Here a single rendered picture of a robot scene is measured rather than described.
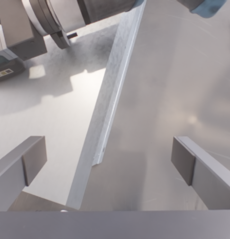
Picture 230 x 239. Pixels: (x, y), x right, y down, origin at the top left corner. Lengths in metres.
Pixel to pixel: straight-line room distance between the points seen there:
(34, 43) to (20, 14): 0.05
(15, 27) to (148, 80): 0.86
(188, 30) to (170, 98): 0.47
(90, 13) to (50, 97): 0.20
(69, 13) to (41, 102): 0.20
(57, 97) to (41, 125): 0.07
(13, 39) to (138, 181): 0.89
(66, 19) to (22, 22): 0.07
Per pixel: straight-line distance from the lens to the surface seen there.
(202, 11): 0.22
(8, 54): 0.38
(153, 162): 1.03
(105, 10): 0.35
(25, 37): 0.34
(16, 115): 0.45
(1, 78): 0.48
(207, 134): 1.11
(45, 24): 0.36
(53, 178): 0.41
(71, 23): 0.35
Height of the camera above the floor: 1.02
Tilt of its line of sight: 80 degrees down
